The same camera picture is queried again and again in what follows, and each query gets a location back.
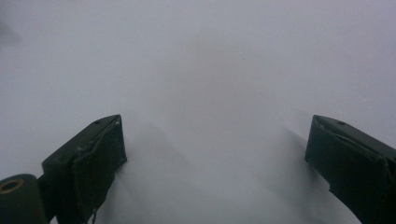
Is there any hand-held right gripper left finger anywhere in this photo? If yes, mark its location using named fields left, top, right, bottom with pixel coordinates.
left=41, top=114, right=128, bottom=224

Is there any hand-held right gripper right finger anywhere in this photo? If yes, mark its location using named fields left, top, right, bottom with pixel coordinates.
left=304, top=114, right=396, bottom=224

